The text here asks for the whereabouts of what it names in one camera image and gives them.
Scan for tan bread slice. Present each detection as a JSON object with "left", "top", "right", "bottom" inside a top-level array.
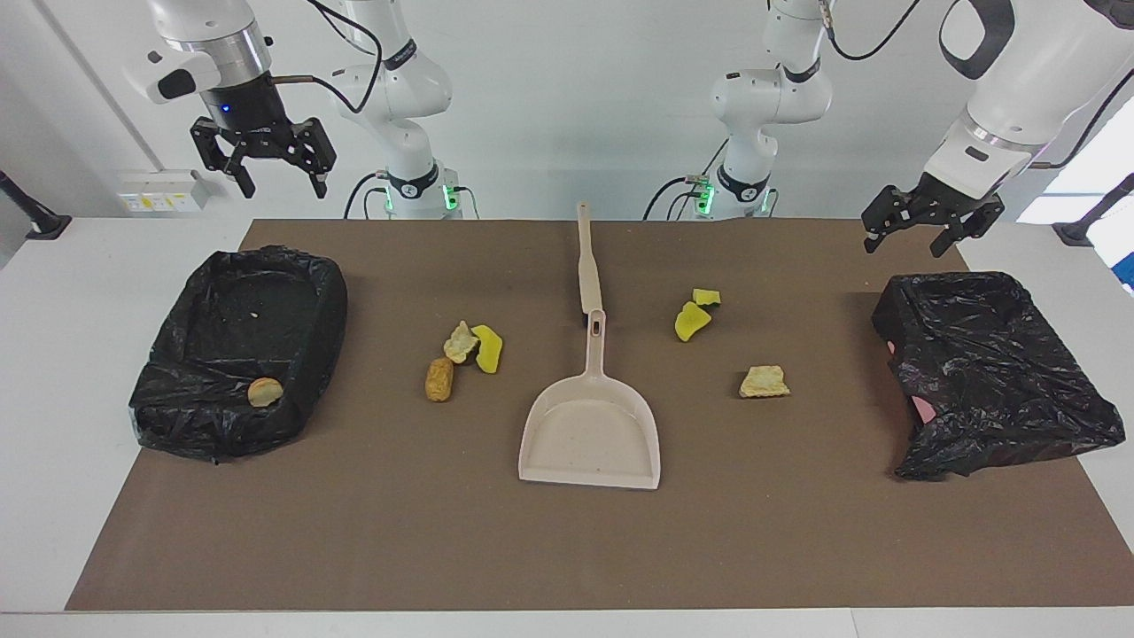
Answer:
[{"left": 739, "top": 364, "right": 791, "bottom": 399}]

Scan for large yellow sponge piece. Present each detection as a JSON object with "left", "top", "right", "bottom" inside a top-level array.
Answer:
[{"left": 674, "top": 301, "right": 712, "bottom": 343}]

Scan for brown fried croquette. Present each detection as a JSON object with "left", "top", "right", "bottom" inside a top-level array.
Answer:
[{"left": 424, "top": 356, "right": 455, "bottom": 403}]

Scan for yellow sponge with green pad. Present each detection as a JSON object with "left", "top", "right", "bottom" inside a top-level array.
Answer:
[{"left": 470, "top": 324, "right": 504, "bottom": 375}]

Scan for beige hand brush black bristles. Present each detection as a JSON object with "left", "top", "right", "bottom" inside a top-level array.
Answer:
[{"left": 576, "top": 201, "right": 606, "bottom": 331}]

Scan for beige plastic dustpan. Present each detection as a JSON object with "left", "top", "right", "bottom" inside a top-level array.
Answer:
[{"left": 518, "top": 309, "right": 662, "bottom": 491}]

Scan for pink bin with black bag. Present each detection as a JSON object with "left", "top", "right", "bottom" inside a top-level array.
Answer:
[{"left": 871, "top": 271, "right": 1126, "bottom": 482}]

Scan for black stand foot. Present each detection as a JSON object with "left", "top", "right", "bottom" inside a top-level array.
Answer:
[
  {"left": 0, "top": 170, "right": 74, "bottom": 241},
  {"left": 1052, "top": 173, "right": 1134, "bottom": 248}
]

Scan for brown table mat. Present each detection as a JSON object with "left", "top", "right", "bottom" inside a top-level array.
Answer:
[{"left": 65, "top": 219, "right": 1134, "bottom": 612}]

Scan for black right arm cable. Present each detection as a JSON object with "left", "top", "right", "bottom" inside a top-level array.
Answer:
[{"left": 270, "top": 0, "right": 384, "bottom": 114}]

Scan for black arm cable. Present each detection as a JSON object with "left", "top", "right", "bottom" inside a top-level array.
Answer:
[
  {"left": 270, "top": 0, "right": 384, "bottom": 114},
  {"left": 824, "top": 0, "right": 1134, "bottom": 169}
]

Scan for white wall socket box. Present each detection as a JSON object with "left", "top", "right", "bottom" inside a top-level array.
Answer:
[{"left": 115, "top": 169, "right": 214, "bottom": 214}]

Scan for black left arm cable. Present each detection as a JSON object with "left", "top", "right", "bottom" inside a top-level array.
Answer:
[{"left": 824, "top": 0, "right": 1134, "bottom": 169}]

